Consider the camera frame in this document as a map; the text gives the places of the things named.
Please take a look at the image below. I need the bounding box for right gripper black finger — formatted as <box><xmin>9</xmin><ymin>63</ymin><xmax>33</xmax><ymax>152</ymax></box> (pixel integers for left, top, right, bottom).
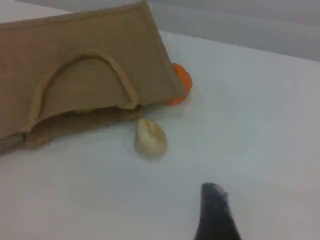
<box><xmin>192</xmin><ymin>182</ymin><xmax>242</xmax><ymax>240</ymax></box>

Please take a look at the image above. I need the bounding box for brown jute tote bag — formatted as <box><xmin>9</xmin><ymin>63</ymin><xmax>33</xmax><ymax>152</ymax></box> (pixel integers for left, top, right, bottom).
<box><xmin>0</xmin><ymin>0</ymin><xmax>185</xmax><ymax>158</ymax></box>

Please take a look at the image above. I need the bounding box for small cream bread roll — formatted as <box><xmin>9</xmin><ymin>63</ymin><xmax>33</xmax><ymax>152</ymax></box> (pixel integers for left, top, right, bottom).
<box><xmin>134</xmin><ymin>117</ymin><xmax>168</xmax><ymax>158</ymax></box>

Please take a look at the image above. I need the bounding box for orange toy fruit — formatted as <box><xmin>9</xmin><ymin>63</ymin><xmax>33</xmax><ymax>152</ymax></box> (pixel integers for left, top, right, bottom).
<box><xmin>163</xmin><ymin>62</ymin><xmax>193</xmax><ymax>106</ymax></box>

